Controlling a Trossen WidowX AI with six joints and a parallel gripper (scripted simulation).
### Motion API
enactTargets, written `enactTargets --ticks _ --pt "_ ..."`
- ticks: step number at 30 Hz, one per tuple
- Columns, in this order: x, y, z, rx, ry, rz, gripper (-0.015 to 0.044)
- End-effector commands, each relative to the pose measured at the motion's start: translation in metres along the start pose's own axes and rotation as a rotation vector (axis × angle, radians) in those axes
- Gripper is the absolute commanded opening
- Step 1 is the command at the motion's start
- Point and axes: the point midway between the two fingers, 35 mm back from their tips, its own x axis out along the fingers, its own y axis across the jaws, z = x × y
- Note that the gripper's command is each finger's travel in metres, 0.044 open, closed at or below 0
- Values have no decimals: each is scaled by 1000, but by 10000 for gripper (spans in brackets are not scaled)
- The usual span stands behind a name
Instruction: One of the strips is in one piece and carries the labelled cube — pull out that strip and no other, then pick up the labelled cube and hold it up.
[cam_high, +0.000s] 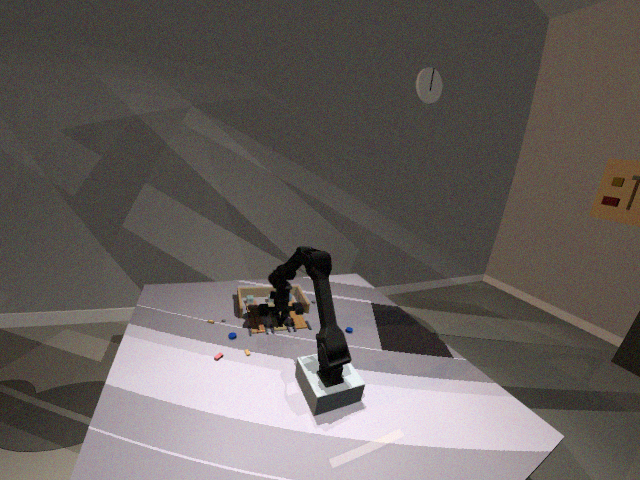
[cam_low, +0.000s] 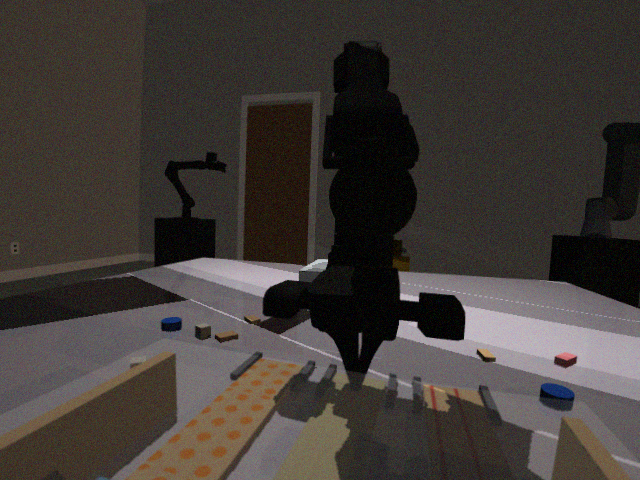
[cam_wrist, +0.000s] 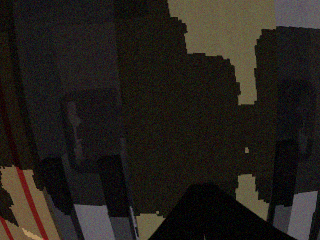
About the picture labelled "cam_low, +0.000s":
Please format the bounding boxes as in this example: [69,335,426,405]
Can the blue short cylinder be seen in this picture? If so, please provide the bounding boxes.
[161,317,182,331]
[540,383,575,401]

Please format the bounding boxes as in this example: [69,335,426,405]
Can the small red block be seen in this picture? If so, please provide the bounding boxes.
[554,352,577,368]

